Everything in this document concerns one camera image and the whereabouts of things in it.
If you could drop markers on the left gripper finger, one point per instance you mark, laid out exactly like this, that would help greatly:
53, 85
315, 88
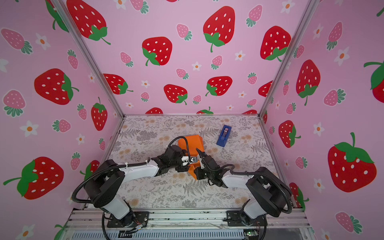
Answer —
181, 169
195, 160

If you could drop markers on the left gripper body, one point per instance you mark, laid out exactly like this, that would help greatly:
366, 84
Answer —
173, 165

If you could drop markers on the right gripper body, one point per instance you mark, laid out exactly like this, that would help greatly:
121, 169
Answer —
205, 163

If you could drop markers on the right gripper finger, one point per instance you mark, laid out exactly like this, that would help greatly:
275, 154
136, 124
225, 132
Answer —
201, 155
199, 173

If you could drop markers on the orange wrapping paper sheet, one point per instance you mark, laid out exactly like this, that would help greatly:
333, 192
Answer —
195, 142

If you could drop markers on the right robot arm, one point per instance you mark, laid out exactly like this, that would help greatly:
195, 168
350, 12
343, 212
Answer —
270, 195

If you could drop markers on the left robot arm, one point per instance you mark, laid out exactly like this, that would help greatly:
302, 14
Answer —
103, 185

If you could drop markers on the blue tape dispenser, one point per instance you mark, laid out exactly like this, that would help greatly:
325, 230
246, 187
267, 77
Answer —
224, 136

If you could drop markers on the aluminium front frame rail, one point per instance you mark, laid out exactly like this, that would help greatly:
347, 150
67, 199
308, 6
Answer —
187, 224

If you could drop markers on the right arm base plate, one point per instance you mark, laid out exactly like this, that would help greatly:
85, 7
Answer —
240, 219

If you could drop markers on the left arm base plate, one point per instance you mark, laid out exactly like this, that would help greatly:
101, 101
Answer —
131, 220

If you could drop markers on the right aluminium corner post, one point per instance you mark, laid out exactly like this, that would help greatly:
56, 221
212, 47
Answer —
301, 28

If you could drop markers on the aluminium corner post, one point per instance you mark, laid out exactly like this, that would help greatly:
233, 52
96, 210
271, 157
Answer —
301, 28
79, 40

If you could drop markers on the left aluminium corner post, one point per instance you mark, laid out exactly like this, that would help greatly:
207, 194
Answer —
79, 40

